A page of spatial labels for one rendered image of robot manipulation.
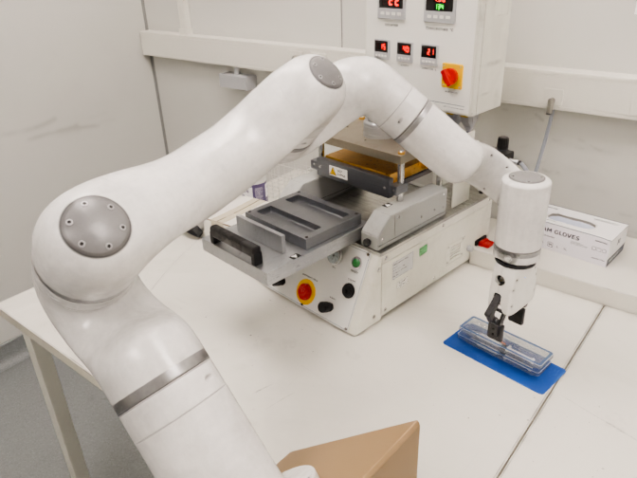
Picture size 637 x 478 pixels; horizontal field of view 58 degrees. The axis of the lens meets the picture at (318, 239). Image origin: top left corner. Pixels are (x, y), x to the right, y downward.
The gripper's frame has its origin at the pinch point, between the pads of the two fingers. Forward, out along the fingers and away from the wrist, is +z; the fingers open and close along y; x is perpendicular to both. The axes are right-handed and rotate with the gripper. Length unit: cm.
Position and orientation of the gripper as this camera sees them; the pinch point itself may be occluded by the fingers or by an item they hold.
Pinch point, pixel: (505, 324)
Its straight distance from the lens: 121.8
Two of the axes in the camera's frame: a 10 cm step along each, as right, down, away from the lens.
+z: 0.3, 8.9, 4.6
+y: 7.3, -3.4, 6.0
